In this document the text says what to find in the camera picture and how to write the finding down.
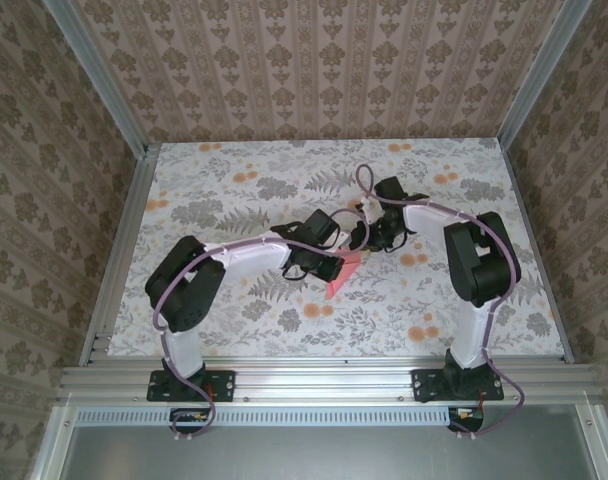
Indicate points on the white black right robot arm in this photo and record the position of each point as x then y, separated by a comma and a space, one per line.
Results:
429, 220

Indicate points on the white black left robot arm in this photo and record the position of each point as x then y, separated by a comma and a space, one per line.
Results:
249, 256

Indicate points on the floral patterned table cover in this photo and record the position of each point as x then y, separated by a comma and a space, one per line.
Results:
284, 165

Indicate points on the grey metal panel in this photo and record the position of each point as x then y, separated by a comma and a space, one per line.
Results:
324, 455

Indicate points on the black connector board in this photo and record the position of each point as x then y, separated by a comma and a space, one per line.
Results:
189, 425
466, 422

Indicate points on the long aluminium frame rail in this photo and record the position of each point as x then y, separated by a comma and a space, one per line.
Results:
324, 382

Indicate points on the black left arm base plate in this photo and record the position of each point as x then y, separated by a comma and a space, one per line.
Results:
224, 386

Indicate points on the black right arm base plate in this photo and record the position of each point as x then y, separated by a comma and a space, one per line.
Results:
424, 386

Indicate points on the aluminium side rail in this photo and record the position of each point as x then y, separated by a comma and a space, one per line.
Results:
129, 235
534, 240

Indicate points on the aluminium corner post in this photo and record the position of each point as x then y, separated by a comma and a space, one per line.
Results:
99, 75
534, 75

